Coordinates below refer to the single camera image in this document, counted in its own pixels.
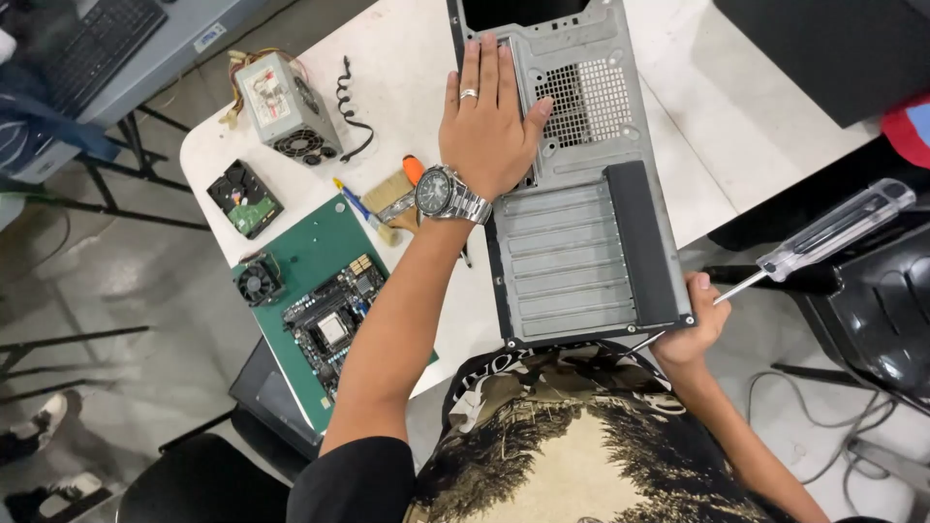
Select black plastic chair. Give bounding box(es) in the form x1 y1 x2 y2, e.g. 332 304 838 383
703 209 930 416

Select black round stool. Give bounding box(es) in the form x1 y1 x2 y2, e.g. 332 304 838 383
116 432 292 523

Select grey metal computer case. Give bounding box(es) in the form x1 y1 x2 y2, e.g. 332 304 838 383
446 0 698 350

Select grey floor cables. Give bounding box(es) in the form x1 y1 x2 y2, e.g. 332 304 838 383
747 370 903 513

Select grey power supply unit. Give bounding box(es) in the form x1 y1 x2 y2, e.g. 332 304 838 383
218 48 344 167

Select black motherboard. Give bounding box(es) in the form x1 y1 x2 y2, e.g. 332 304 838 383
281 253 389 403

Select black hard drive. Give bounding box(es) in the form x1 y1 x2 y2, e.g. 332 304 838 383
206 159 286 241

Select blue cloth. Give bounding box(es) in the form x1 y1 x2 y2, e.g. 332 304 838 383
0 73 122 177

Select silver wristwatch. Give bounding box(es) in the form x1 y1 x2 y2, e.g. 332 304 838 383
414 164 494 225

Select person's left hand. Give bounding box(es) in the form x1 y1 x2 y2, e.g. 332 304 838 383
439 32 555 202

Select grey desk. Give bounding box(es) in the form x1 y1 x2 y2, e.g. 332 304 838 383
0 0 271 184

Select black metal chair legs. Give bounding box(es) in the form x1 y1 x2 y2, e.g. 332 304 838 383
0 324 151 405

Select green work mat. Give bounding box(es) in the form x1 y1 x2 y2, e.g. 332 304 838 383
231 193 440 436

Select person's printed black shirt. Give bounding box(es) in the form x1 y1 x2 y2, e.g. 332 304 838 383
286 340 896 523

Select clear handle screwdriver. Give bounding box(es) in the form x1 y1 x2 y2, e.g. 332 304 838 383
623 178 917 357

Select red and blue object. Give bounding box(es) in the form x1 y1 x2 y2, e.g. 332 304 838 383
880 93 930 170

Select person's right hand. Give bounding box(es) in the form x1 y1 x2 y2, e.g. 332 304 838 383
649 272 732 370

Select black coiled cable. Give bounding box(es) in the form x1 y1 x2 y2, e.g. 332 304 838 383
335 56 376 164

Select black cooling fan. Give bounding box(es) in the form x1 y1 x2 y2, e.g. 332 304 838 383
234 251 285 308

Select wooden paintbrush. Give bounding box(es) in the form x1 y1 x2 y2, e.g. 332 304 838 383
360 169 423 235

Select black flat panel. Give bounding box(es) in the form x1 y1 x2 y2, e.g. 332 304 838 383
712 0 930 130

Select blue and yellow pen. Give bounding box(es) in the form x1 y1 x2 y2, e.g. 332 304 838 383
333 177 402 247

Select black case side panel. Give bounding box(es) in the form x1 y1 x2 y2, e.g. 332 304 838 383
228 337 325 463

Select black keyboard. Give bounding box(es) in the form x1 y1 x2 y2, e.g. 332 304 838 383
29 0 169 119

